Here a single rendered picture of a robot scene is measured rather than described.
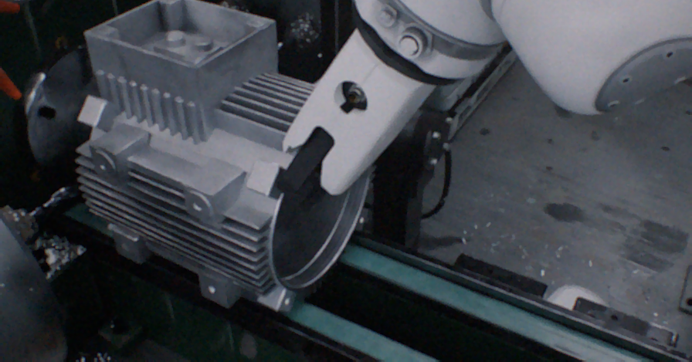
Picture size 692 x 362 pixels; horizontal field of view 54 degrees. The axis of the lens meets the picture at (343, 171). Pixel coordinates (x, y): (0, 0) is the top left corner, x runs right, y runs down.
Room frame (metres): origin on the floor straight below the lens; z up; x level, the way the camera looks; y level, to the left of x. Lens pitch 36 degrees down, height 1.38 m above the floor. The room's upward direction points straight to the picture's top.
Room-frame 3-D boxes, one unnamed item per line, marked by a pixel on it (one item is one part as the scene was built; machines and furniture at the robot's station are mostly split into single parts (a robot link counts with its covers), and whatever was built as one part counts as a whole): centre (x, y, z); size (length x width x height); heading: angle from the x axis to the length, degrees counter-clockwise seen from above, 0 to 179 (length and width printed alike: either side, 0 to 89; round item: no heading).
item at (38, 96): (0.60, 0.26, 1.02); 0.15 x 0.02 x 0.15; 150
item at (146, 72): (0.52, 0.13, 1.11); 0.12 x 0.11 x 0.07; 59
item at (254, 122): (0.50, 0.10, 1.02); 0.20 x 0.19 x 0.19; 59
